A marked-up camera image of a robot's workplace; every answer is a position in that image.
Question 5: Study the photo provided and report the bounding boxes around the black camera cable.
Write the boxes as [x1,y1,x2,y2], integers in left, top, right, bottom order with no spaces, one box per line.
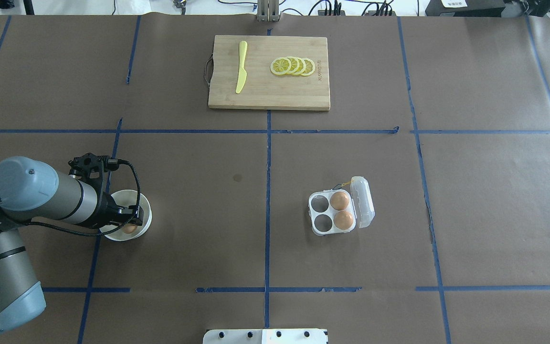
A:
[17,159,141,237]

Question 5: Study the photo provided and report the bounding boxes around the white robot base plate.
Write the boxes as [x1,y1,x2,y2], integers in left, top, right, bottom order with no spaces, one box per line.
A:
[202,328,329,344]

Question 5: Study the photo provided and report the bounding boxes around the grey metal stand post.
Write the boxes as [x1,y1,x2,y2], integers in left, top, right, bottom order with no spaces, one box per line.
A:
[257,0,281,22]

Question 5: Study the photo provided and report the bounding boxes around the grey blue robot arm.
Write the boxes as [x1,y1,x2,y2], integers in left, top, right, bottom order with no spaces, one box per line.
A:
[0,153,144,334]

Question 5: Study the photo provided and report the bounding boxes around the clear plastic egg box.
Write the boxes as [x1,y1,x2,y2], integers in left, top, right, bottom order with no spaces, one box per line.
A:
[308,176,376,237]

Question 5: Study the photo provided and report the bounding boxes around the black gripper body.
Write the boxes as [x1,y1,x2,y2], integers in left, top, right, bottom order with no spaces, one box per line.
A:
[95,191,144,228]

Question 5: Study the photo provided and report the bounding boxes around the brown egg from bowl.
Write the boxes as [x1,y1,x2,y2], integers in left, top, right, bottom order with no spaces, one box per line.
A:
[120,224,138,234]

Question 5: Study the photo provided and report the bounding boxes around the white paper bowl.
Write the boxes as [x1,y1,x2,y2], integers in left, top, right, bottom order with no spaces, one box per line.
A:
[105,190,153,242]

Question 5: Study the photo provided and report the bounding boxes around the lemon slice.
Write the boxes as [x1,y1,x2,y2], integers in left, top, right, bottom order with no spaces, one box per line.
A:
[292,57,306,75]
[286,56,296,75]
[269,57,292,75]
[300,58,315,76]

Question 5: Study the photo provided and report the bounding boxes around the front lemon slice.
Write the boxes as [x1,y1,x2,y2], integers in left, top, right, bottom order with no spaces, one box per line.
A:
[269,57,292,75]

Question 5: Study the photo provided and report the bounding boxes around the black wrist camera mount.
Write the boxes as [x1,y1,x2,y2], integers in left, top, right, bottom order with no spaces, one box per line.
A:
[68,153,119,194]

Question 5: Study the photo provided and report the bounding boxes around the right blue tape line lengthwise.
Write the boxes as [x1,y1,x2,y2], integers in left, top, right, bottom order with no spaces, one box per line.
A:
[396,17,452,344]

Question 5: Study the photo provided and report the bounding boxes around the yellow plastic knife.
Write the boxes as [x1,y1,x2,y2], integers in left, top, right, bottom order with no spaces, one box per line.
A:
[235,41,248,94]

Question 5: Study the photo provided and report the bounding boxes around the wooden cutting board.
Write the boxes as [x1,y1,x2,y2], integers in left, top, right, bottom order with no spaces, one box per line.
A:
[208,35,330,111]

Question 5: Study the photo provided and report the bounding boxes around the brown egg upper cell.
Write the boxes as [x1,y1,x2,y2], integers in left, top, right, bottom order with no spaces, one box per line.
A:
[329,190,350,211]

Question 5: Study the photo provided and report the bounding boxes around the right blue tape line crosswise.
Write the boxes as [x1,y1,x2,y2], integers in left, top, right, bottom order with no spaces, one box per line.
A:
[410,130,550,135]

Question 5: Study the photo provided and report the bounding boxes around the brown egg cell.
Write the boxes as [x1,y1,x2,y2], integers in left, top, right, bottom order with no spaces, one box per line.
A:
[329,190,350,211]
[334,210,355,231]

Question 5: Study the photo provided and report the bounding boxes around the brown egg lower cell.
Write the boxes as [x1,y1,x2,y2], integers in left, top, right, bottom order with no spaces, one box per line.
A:
[334,210,355,231]

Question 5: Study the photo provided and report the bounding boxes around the black equipment box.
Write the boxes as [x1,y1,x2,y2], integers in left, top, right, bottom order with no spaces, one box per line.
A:
[425,0,531,18]

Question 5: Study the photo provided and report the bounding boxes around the back lemon slice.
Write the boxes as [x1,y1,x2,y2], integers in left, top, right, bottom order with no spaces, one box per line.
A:
[300,58,315,76]

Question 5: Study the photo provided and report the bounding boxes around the metal cutting board handle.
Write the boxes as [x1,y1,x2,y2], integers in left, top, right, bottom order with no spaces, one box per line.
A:
[203,54,214,88]

